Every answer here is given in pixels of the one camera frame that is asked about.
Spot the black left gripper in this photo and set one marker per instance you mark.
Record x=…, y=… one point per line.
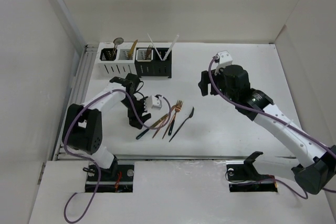
x=133, y=119

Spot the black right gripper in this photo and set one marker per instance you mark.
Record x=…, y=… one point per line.
x=203, y=83

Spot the gold knife green handle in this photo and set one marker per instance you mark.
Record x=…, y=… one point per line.
x=131, y=51
x=152, y=126

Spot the black fork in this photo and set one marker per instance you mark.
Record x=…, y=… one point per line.
x=182, y=124

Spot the small copper fork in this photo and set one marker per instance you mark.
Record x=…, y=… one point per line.
x=149, y=51

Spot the silver spoon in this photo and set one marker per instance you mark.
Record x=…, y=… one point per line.
x=118, y=41

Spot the gold fork green handle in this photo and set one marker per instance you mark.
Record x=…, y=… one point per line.
x=171, y=124

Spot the copper chopstick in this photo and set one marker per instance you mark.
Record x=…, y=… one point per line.
x=154, y=47

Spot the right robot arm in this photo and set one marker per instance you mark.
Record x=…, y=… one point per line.
x=313, y=164

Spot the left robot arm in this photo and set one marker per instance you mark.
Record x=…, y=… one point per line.
x=83, y=130

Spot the black slotted utensil container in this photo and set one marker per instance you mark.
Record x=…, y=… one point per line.
x=156, y=67

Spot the white slotted utensil container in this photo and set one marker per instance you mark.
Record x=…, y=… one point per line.
x=120, y=67

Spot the white insert in black container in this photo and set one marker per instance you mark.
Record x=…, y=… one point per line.
x=141, y=55

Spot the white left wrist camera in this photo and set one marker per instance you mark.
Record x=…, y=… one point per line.
x=154, y=103

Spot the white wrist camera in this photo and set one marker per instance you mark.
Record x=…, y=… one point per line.
x=223, y=59
x=154, y=103

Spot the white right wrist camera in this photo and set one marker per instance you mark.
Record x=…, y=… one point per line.
x=223, y=59

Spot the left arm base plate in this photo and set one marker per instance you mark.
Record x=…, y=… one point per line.
x=120, y=181

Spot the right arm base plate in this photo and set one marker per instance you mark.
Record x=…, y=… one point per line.
x=242, y=181

